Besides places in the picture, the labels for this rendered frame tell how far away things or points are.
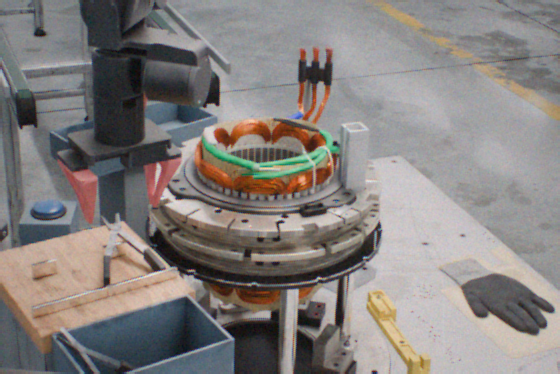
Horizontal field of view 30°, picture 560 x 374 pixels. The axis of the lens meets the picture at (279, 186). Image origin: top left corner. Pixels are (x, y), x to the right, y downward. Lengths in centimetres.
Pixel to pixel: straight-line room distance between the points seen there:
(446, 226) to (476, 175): 209
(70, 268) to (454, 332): 68
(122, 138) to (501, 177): 305
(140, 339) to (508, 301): 75
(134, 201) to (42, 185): 227
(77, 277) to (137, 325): 11
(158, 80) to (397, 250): 90
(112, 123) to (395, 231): 93
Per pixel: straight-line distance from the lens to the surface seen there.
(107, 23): 112
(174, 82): 112
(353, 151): 139
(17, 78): 279
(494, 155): 431
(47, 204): 149
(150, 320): 123
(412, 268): 188
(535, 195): 402
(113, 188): 171
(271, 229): 131
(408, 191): 215
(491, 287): 181
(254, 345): 165
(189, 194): 138
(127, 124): 117
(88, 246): 134
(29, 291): 126
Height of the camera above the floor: 172
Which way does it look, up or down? 26 degrees down
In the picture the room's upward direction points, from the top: 2 degrees clockwise
